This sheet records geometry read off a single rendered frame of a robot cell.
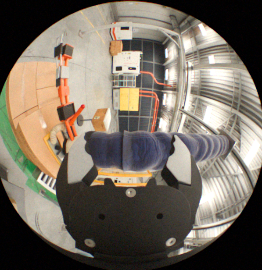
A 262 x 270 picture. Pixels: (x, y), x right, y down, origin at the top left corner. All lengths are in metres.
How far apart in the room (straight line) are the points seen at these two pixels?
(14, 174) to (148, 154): 1.81
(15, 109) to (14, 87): 0.23
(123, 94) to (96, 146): 7.29
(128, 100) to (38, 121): 7.30
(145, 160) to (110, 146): 0.17
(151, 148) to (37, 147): 0.76
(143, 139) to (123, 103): 7.33
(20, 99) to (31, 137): 0.56
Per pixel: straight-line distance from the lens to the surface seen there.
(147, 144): 0.35
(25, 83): 1.20
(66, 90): 0.47
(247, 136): 4.63
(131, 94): 7.54
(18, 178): 1.76
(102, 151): 0.37
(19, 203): 1.04
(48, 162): 0.77
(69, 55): 0.53
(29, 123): 0.71
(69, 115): 0.46
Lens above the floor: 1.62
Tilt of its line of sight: 1 degrees up
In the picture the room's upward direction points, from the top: 91 degrees clockwise
